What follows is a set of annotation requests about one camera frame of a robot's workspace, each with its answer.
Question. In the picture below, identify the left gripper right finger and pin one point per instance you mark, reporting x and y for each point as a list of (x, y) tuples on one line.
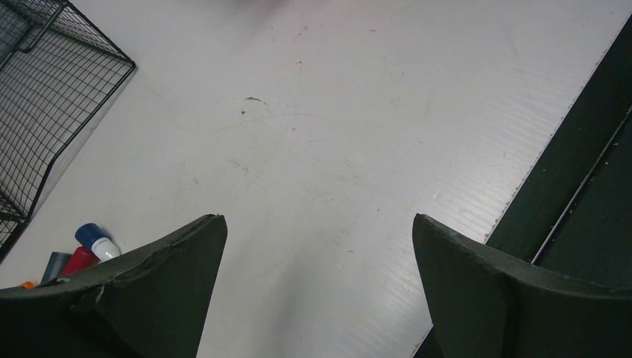
[(486, 303)]

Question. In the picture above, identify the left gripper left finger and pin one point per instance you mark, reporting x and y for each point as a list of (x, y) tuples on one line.
[(149, 302)]

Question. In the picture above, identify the blue cap white marker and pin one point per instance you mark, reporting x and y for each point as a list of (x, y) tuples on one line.
[(95, 239)]

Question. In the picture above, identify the black wire mesh desk organizer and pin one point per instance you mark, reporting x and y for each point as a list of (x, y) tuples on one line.
[(58, 69)]

